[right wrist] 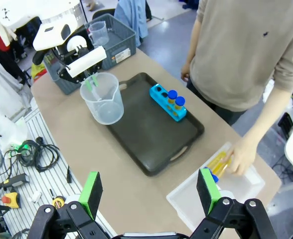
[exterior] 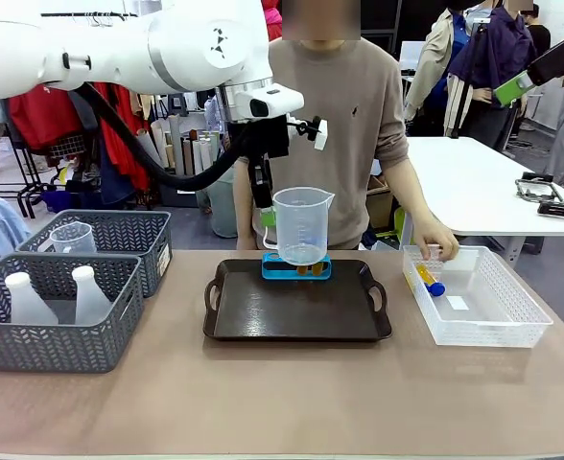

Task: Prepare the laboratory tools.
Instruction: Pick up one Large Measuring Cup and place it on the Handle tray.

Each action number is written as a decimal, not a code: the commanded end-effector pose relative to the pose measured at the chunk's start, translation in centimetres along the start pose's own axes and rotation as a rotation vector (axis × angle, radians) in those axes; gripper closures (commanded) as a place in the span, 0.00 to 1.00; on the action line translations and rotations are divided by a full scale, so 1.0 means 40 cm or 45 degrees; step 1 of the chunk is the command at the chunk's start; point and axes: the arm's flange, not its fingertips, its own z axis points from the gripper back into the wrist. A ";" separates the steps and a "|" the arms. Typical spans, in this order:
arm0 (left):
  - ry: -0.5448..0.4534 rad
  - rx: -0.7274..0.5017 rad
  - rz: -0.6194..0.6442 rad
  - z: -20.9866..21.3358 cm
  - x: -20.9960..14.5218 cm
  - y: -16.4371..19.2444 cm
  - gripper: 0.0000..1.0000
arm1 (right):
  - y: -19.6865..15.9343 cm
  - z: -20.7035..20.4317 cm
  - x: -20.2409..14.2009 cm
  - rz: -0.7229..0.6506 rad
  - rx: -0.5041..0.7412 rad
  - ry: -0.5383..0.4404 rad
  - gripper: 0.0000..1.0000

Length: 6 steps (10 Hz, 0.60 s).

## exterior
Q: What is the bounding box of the white clip-on block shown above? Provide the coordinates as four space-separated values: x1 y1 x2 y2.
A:
313 118 329 152

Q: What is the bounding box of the orange red hanging dress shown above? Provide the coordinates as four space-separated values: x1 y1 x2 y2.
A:
93 81 152 193

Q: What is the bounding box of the white office table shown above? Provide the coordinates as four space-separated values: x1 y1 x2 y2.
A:
404 136 564 274

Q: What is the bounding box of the dark grey storage crate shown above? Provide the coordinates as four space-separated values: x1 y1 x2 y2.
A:
155 172 201 208

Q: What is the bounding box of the mannequin in purple shirt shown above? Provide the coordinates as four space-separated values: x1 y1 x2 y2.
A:
447 0 538 150

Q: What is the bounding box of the white paper roll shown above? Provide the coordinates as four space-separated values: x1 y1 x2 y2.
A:
134 127 167 176

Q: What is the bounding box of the person in beige sweater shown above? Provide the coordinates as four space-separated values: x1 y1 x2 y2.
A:
233 0 411 251

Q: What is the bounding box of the white perforated plastic basket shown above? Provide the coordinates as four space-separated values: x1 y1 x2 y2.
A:
401 244 554 349

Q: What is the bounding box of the person's right forearm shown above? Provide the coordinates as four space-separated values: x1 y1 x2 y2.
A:
233 157 256 250

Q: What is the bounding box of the grey woven plastic basket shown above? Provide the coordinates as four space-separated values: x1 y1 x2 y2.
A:
0 252 145 374
16 209 174 298

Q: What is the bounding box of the white plastic conical flask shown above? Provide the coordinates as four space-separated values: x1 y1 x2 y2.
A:
71 265 115 326
4 271 60 326

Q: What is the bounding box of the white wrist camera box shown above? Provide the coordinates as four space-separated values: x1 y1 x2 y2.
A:
236 85 306 120

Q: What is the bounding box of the red hanging garment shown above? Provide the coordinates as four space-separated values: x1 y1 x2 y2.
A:
8 83 84 150

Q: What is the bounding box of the person's left forearm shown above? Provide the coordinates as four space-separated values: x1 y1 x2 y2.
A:
385 157 444 231

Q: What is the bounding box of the person's left hand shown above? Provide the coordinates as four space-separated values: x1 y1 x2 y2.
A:
411 218 460 264

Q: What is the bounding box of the dark brown serving tray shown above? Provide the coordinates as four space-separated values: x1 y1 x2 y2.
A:
202 259 393 342

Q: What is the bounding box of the black metal clamp frame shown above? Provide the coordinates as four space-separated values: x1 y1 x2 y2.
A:
515 172 564 205

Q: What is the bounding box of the green plastic stool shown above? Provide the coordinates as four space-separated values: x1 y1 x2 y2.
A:
393 205 415 246

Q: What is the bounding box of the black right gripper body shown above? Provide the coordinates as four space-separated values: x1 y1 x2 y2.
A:
526 29 564 88

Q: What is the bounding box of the blue test tube rack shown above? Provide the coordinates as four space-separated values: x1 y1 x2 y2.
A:
261 252 334 282

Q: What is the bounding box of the seated person in grey jacket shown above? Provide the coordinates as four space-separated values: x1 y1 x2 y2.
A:
204 167 240 240

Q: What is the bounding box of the mannequin in beige coat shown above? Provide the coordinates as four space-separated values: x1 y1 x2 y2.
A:
404 0 475 138

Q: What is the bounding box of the pink hanging garment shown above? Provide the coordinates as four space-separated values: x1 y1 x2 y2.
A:
261 0 283 43

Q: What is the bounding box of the brown cardboard box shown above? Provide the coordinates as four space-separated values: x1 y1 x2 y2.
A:
366 174 394 231

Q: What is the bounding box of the black tripod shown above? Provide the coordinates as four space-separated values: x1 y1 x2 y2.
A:
449 18 492 140

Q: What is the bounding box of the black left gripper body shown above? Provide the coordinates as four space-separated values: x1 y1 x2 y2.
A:
227 114 292 170

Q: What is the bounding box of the grey paper roll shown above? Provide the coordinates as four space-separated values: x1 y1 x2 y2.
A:
168 113 186 177

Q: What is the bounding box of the clear plastic measuring beaker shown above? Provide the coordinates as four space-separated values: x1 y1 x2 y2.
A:
49 221 98 254
262 186 336 267

